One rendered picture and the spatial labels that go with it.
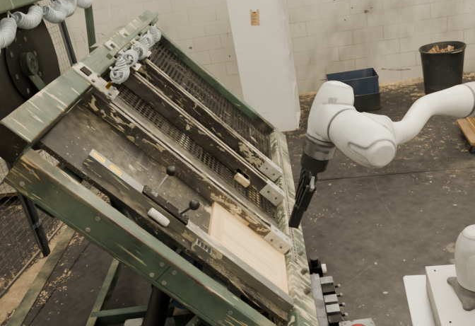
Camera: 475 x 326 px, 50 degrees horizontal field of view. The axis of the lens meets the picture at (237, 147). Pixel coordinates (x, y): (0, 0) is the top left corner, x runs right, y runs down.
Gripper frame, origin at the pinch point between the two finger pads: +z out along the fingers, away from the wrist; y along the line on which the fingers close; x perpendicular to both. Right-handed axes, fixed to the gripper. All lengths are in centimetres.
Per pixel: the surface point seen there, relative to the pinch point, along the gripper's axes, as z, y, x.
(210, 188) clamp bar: 29, -63, -21
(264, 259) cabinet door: 48, -47, 7
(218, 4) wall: 21, -591, -24
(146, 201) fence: 21, -28, -45
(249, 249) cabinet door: 44, -46, -1
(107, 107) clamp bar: 4, -65, -69
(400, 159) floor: 86, -313, 172
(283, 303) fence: 51, -25, 13
